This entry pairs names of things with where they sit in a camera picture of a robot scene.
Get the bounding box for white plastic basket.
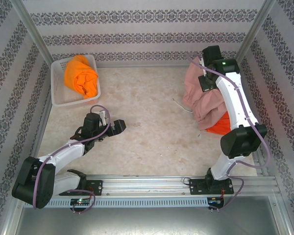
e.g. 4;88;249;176
50;54;102;107

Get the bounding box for circuit board with green light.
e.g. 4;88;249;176
70;198;92;206

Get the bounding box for grey slotted cable duct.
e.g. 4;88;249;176
23;197;209;209

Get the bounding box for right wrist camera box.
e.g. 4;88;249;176
198;55;208;77

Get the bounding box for red-orange shorts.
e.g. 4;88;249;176
207;111;230;136

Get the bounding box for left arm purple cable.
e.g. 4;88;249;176
32;104;111;214

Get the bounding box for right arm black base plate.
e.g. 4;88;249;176
189;178;235;196

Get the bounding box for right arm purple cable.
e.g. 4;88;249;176
188;54;271;212

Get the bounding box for long aluminium mounting rail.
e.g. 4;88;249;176
13;174;280;196

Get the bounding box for orange shorts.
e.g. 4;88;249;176
64;55;99;99

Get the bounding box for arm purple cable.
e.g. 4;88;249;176
188;54;271;212
32;104;111;214

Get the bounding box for aluminium corner post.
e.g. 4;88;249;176
11;0;53;59
229;0;277;73

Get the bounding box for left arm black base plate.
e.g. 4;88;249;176
58;180;103;196

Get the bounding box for steel sheet tray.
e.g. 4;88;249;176
3;195;294;235

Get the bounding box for pink shorts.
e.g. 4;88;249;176
172;56;227;132

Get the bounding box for aluminium wall-foot rail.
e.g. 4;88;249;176
97;61;204;69

